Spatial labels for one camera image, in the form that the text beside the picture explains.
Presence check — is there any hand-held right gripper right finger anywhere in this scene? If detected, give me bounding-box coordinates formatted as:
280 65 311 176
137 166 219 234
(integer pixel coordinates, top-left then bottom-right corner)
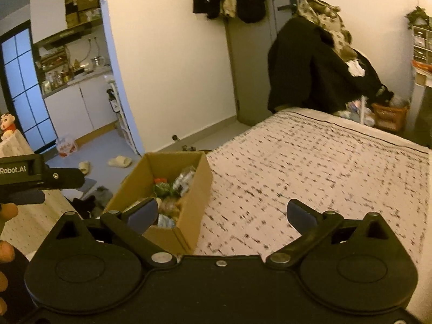
266 198 394 269

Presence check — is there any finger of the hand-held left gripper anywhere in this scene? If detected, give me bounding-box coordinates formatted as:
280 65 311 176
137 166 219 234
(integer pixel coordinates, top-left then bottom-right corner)
0 190 46 206
43 167 86 190

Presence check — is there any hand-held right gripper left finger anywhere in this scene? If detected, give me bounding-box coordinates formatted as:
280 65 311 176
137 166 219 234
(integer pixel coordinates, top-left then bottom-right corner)
50 197 177 271

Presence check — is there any blue snack packet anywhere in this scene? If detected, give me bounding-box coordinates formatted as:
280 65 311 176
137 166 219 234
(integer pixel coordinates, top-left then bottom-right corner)
157 213 177 228

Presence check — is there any yellow bread packet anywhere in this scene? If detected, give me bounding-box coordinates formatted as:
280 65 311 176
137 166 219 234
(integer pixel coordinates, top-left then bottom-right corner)
158 197 183 215

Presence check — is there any clear grey snack packet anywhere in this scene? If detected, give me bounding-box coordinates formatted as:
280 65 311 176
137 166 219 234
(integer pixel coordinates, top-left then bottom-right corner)
172 166 197 194

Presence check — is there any cardboard box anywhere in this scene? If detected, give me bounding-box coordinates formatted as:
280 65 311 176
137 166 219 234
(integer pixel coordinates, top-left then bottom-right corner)
103 152 213 256

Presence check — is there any person's left hand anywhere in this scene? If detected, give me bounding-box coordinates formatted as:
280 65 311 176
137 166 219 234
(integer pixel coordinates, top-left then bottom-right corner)
0 202 19 315

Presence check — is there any cream textured cover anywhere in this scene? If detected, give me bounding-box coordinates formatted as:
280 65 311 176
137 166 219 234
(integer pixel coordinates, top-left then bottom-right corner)
0 131 82 261

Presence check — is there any red white plastic bag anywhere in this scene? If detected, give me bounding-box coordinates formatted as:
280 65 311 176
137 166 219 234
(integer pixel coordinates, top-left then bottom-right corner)
56 135 79 158

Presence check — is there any black slipper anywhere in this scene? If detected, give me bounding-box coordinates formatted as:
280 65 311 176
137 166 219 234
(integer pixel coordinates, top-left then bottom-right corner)
72 197 97 218

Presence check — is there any grey fluffy slipper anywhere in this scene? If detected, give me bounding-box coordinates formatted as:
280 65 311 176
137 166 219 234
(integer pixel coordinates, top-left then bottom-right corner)
93 187 113 208

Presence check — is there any plush doll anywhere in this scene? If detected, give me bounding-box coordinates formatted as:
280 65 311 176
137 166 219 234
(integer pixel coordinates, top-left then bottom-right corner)
0 112 18 141

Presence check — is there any patterned bedspread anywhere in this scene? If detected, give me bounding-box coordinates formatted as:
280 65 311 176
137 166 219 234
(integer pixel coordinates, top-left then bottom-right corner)
182 106 431 267

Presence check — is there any white kitchen cabinet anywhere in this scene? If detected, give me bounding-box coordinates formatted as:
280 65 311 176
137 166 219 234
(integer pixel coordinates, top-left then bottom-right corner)
44 74 119 143

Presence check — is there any black-framed glass door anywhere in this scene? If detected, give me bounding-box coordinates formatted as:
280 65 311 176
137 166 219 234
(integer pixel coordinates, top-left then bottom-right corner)
0 29 59 153

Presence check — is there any white storage rack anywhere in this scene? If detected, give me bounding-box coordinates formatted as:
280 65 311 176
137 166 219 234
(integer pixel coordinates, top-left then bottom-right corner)
104 74 140 156

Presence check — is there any cluttered kitchen counter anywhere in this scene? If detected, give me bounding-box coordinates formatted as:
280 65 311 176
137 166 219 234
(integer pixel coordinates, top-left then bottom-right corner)
35 45 113 92

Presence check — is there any floor bottle clutter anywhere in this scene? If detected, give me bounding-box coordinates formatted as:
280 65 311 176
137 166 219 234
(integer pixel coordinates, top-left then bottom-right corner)
337 99 375 127

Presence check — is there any orange basket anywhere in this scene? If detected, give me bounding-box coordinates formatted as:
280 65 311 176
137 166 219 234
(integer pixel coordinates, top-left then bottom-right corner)
372 103 410 132

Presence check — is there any large black coat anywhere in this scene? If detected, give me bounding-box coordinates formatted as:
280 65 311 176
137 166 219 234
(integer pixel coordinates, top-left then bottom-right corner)
268 17 394 114

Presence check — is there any grey door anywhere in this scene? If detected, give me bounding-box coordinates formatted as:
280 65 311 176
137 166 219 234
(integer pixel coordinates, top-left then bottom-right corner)
224 0 308 126

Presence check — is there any white cloth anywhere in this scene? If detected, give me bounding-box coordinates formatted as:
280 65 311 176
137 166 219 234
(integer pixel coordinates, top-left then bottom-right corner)
347 60 367 77

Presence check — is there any white cabinet panel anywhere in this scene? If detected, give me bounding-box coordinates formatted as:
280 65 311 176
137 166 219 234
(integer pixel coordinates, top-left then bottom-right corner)
30 0 69 44

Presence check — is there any white desk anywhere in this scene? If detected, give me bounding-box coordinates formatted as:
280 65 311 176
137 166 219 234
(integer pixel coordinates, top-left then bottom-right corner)
411 67 432 142

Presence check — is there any shelf with boxes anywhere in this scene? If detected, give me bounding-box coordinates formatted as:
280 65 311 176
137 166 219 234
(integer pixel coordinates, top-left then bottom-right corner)
64 0 102 29

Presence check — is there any patterned hoodie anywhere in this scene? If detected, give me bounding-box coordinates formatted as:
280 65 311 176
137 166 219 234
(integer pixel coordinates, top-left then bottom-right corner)
297 0 359 62

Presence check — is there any drawer organizer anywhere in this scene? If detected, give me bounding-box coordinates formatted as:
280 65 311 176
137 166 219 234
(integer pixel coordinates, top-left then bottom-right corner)
412 25 432 63

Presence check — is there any beige hanging garment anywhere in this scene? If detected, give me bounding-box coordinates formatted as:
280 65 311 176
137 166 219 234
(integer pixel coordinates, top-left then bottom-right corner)
221 0 237 18

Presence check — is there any dark green plant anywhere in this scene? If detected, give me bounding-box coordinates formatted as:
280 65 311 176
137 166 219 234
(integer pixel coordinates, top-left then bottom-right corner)
406 5 432 30

